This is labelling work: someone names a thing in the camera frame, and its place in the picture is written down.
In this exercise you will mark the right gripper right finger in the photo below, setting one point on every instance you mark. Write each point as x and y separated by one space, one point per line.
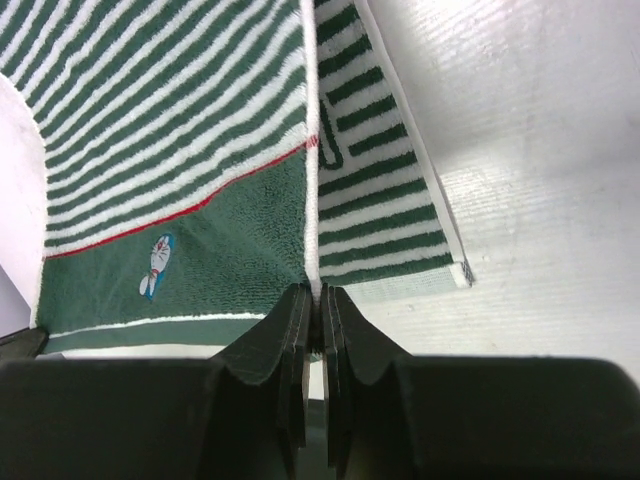
367 432

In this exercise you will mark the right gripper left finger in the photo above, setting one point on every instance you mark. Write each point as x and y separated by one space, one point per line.
257 424

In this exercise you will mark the green white striped towel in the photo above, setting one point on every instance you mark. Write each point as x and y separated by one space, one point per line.
184 162

